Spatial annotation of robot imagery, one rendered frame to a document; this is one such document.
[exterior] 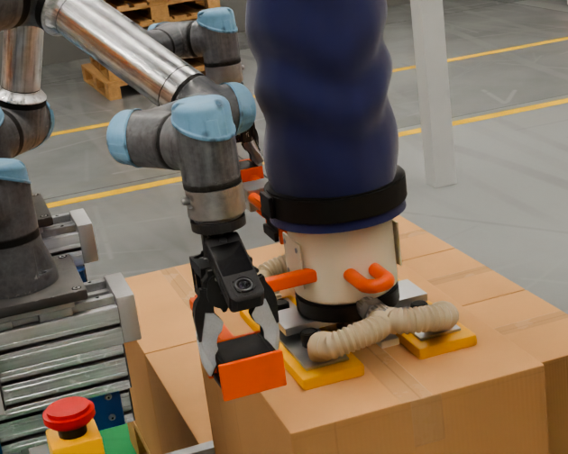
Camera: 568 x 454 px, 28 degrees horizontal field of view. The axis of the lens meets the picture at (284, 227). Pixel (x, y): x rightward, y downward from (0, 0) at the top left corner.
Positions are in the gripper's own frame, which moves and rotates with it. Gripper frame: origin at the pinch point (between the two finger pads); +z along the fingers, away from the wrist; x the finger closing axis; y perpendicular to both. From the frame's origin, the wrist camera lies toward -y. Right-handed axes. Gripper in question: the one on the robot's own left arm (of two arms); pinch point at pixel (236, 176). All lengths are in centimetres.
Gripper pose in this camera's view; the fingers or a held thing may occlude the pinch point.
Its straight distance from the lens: 238.9
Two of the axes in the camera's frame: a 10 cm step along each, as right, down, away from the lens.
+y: 3.1, 2.5, -9.1
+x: 9.4, -2.1, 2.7
